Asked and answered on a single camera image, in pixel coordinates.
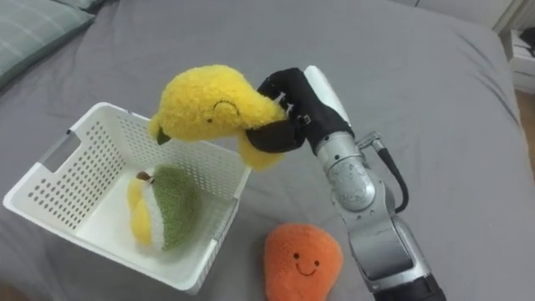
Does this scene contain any grey-green striped pillow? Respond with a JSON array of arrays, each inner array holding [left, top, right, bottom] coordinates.
[[0, 0, 105, 89]]

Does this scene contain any green and yellow soft toy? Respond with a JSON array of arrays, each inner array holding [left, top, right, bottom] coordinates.
[[126, 163, 202, 253]]

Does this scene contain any white perforated plastic basket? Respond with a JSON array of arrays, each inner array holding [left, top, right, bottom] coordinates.
[[2, 101, 252, 296]]

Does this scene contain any grey bed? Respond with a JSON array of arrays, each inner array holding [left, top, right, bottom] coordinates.
[[0, 0, 535, 301]]

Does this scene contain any yellow fruit soft toy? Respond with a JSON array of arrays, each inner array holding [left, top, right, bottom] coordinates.
[[148, 64, 289, 172]]

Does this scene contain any white bedside cabinet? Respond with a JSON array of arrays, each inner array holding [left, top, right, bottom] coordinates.
[[507, 28, 535, 94]]

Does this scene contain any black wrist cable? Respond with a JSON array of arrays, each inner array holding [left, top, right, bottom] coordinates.
[[357, 130, 410, 215]]

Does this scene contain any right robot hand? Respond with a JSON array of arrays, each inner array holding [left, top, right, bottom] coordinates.
[[244, 64, 356, 156]]

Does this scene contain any orange smiling fruit soft toy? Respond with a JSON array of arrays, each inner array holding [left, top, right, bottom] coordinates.
[[263, 222, 344, 301]]

